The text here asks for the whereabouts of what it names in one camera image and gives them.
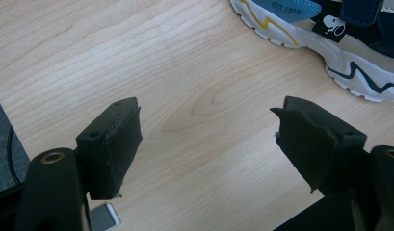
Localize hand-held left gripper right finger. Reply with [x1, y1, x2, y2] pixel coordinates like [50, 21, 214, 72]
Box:
[270, 95, 373, 197]

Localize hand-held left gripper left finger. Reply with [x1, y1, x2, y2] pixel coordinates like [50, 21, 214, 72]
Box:
[75, 96, 144, 200]

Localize white and blue sneaker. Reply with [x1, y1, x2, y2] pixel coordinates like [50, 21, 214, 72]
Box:
[228, 0, 394, 104]

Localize grey metal table clip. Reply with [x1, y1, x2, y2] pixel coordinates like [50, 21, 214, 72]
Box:
[89, 202, 122, 231]

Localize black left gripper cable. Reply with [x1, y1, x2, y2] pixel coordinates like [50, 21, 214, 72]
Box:
[7, 127, 23, 185]

